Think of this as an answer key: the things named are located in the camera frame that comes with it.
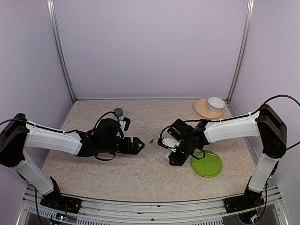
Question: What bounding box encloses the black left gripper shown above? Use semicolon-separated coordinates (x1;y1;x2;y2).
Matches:
100;137;145;155

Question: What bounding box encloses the clear plastic pill organizer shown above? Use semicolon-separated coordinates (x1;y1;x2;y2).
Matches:
148;138;171;165

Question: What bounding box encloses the grey-capped orange pill bottle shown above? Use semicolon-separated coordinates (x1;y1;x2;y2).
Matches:
113;108;124;121

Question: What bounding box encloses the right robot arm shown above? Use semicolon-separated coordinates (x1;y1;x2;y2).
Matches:
159;105;287;208

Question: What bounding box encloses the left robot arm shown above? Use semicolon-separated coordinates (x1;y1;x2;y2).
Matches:
0;113;145;209

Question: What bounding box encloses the green plate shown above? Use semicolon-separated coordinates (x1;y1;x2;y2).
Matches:
191;150;223;178

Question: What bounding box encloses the beige wooden plate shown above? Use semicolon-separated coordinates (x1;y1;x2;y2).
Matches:
194;99;224;120

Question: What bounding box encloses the white ceramic bowl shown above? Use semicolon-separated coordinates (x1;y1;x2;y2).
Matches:
207;97;225;113

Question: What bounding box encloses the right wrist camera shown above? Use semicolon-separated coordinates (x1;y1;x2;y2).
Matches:
157;137;180;152

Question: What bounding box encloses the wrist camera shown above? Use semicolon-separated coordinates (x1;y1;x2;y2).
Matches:
157;137;180;152
120;117;131;132

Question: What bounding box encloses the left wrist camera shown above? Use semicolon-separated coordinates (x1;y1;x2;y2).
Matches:
120;117;131;132

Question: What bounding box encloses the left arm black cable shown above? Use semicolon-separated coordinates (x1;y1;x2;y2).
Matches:
0;112;125;161

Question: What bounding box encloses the front aluminium rail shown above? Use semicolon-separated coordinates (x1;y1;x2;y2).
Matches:
16;187;289;225

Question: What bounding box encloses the left aluminium frame post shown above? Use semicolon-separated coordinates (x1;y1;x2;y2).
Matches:
47;0;77;104

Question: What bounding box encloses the aluminium frame post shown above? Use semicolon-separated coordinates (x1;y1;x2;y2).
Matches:
47;0;77;104
226;0;255;105

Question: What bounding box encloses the right aluminium frame post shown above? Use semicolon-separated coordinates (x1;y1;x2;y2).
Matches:
226;0;255;105

